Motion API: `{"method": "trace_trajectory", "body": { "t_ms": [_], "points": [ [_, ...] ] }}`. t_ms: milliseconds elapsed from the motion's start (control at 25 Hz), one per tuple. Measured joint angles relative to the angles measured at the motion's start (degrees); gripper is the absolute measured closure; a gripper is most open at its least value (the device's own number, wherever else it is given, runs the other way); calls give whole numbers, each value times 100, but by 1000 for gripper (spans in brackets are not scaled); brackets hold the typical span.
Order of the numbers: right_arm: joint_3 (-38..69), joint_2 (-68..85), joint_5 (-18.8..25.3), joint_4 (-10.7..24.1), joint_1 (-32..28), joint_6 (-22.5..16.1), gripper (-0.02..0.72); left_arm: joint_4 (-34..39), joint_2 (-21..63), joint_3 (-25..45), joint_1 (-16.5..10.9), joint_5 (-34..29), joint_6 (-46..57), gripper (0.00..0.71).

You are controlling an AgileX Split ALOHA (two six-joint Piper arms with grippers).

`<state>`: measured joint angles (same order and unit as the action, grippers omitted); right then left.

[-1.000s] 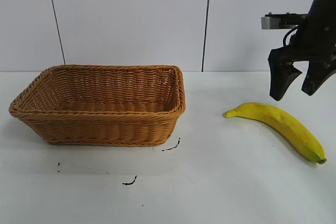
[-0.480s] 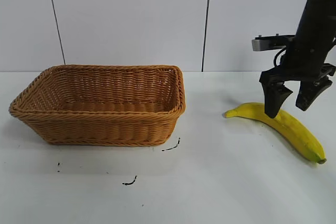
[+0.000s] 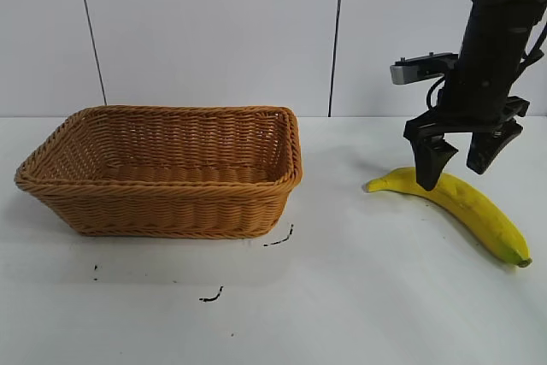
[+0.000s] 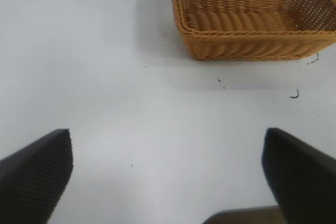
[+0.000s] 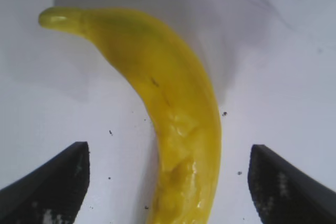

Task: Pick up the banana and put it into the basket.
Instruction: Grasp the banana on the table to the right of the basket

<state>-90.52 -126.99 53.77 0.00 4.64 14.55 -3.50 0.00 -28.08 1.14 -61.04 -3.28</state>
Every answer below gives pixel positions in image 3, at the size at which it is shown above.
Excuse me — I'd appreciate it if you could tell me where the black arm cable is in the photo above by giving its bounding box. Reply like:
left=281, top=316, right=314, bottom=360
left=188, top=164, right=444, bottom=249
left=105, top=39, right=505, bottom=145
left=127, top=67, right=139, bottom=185
left=518, top=17, right=547, bottom=74

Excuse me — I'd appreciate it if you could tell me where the black camera cable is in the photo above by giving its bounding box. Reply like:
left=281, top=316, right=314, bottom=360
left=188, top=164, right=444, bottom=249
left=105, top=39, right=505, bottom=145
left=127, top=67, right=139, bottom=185
left=426, top=75, right=448, bottom=110

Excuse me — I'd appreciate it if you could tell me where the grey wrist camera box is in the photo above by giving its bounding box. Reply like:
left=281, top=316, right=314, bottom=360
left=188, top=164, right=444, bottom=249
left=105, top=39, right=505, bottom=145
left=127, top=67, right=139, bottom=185
left=389, top=52, right=460, bottom=85

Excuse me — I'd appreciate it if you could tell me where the yellow banana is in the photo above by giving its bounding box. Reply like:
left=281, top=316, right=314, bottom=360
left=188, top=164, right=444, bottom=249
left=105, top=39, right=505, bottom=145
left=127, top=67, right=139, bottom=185
left=364, top=167, right=533, bottom=269

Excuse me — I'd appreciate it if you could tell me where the brown woven wicker basket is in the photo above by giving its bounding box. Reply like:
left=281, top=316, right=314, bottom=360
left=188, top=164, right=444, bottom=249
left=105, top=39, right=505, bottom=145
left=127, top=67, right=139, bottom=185
left=15, top=104, right=304, bottom=238

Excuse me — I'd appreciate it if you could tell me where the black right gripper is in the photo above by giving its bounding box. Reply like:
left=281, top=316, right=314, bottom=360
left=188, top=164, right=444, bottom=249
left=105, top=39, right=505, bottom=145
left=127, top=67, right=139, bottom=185
left=403, top=0, right=538, bottom=191

